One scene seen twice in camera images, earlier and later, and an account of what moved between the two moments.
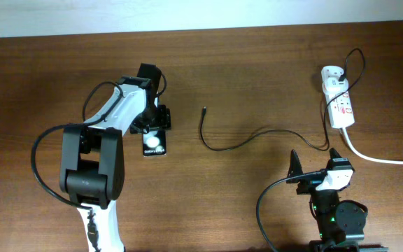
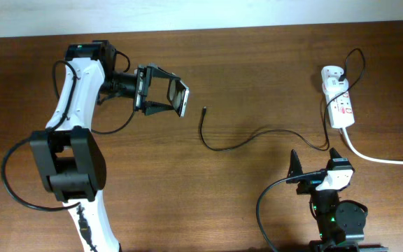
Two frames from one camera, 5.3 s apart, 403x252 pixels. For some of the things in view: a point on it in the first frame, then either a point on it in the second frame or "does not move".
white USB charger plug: x=333 y=86 does not move
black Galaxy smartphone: x=154 y=143 -> x=178 y=94
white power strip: x=338 y=102 does not move
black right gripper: x=308 y=182 does not move
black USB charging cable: x=291 y=131 does not move
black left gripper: x=164 y=120 -> x=141 y=89
